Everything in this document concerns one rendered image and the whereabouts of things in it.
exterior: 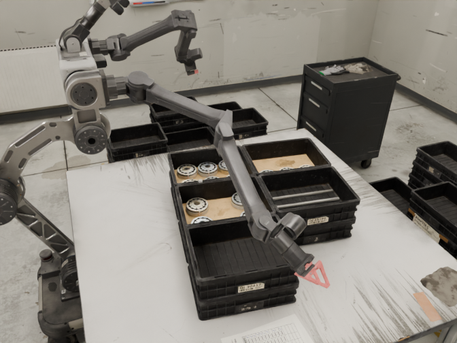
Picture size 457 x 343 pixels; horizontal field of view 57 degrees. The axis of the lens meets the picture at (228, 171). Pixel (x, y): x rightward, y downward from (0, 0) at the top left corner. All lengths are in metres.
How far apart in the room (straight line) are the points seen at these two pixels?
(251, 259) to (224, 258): 0.11
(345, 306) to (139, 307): 0.82
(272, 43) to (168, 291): 4.06
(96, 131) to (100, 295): 0.70
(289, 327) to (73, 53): 1.35
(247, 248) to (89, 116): 0.90
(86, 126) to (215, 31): 3.30
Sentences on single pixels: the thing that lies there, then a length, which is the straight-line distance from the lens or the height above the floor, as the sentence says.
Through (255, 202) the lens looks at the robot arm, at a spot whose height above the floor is 1.26.
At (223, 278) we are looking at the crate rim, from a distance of 1.53.
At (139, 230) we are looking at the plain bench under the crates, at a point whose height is 0.70.
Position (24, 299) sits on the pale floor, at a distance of 2.93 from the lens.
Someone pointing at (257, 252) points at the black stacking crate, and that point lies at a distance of 1.76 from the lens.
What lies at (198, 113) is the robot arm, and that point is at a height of 1.39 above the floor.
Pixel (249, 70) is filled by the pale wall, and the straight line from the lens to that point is 5.37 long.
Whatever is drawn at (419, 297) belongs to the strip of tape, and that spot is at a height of 0.70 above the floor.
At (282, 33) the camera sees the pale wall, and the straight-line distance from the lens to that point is 5.42.
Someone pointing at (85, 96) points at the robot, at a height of 1.44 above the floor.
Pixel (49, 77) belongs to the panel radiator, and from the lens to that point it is 4.75.
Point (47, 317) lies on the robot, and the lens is 2.45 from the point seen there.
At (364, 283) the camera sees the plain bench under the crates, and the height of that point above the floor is 0.70.
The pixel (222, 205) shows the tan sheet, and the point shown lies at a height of 0.83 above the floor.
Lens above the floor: 2.06
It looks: 33 degrees down
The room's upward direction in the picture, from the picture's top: 1 degrees clockwise
